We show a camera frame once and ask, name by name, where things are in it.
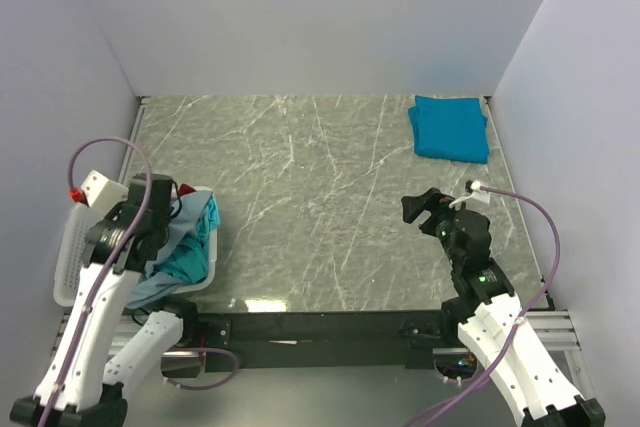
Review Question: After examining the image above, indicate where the grey-blue t-shirt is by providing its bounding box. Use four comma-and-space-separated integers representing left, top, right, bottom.
126, 189, 220, 310

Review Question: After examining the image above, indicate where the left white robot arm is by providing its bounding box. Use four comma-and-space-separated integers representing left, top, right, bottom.
10, 174, 198, 426

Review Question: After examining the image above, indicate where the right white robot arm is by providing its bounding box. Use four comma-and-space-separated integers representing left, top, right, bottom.
401, 181, 606, 426

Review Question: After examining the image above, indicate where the teal t-shirt in basket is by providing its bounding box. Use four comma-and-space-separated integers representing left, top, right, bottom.
145, 189, 220, 288

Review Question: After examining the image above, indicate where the dark red t-shirt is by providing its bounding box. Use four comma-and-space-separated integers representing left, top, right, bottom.
178, 184, 196, 197

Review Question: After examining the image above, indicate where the white plastic laundry basket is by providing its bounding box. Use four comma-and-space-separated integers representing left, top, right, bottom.
53, 186, 215, 307

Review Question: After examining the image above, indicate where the folded teal t-shirt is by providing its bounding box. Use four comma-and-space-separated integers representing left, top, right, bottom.
408, 95, 490, 164

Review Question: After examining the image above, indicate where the black base crossbar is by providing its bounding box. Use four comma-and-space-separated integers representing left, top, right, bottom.
178, 310, 479, 381

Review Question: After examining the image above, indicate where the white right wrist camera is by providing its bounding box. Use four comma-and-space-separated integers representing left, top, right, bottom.
449, 180, 491, 210

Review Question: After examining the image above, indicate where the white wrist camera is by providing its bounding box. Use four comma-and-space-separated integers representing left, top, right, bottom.
449, 180, 491, 210
69, 170, 128, 214

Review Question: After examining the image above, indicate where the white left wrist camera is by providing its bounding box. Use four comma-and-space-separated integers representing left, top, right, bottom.
69, 170, 128, 214

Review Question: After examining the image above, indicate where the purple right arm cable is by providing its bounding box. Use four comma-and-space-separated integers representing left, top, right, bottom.
399, 186, 562, 427

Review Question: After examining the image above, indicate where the aluminium frame rail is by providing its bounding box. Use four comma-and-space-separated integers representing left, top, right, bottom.
52, 311, 581, 358

